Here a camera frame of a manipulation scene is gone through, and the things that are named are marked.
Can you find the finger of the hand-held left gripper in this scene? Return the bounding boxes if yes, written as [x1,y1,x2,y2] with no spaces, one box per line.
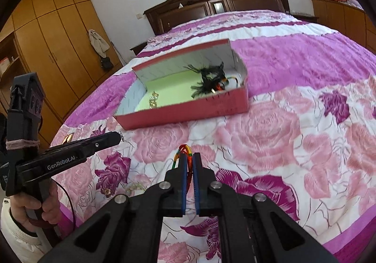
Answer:
[75,131,123,158]

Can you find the wooden wardrobe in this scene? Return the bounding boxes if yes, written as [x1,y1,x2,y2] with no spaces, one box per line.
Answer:
[0,0,124,147]

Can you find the black cable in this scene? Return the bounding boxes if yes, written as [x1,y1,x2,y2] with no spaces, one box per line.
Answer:
[55,180,77,230]

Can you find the black hanging bag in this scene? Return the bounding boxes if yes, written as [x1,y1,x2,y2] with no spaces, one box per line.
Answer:
[99,56,115,70]

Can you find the wooden sideboard cabinet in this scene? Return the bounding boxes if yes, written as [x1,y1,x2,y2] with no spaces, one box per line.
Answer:
[310,0,376,56]

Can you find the pink cardboard box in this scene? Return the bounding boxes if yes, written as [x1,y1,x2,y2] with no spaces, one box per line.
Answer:
[113,39,250,130]

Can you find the dark wooden nightstand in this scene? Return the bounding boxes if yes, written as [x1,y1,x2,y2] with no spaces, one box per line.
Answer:
[129,41,148,57]

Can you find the pale green paper sheet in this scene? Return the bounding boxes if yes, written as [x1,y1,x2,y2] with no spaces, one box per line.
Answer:
[136,70,231,111]

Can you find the person's left hand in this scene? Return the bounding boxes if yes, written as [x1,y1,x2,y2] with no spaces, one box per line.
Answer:
[9,180,60,234]

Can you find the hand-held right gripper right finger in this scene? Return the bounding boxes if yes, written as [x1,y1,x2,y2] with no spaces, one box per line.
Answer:
[192,152,341,263]

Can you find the black feathered hair claw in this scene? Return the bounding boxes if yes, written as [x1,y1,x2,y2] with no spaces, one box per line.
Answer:
[184,63,233,97]

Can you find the beige hanging cloth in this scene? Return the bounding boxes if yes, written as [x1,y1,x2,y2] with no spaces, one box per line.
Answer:
[88,29,109,58]

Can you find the person's left forearm white sleeve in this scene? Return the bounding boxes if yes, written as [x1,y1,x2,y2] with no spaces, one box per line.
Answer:
[0,201,56,263]

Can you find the gold pearl drop earring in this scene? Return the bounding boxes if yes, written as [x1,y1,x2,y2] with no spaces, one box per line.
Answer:
[103,182,145,197]
[148,91,160,108]

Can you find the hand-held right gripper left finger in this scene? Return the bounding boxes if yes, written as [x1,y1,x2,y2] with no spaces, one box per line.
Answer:
[38,153,191,263]

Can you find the floral pink bedspread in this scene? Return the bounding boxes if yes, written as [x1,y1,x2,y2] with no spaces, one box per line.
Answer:
[48,9,376,263]

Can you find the dark wooden headboard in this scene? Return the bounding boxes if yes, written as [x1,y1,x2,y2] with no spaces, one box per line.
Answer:
[143,0,290,36]

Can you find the red cord bracelet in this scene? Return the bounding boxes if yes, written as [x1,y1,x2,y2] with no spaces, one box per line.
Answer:
[211,80,229,95]

